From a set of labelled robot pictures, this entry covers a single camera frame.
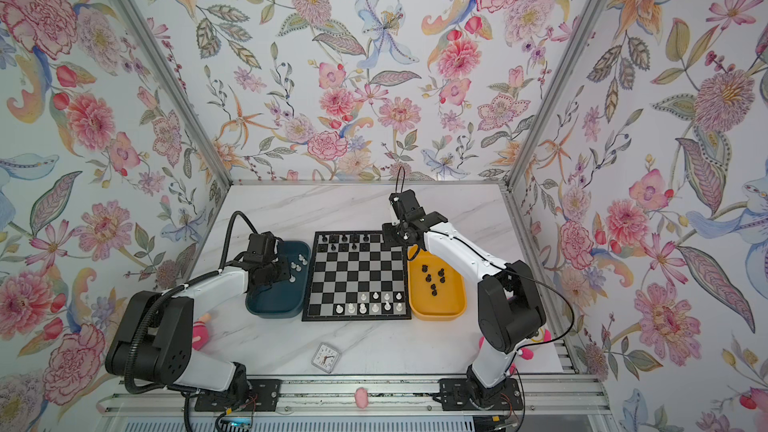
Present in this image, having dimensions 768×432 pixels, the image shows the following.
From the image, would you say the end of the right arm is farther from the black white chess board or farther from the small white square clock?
the small white square clock

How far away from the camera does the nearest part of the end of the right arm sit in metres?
0.65

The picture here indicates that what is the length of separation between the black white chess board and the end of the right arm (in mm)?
50

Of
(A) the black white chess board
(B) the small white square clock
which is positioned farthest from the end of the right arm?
(B) the small white square clock

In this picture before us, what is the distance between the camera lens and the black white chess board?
0.88 meters
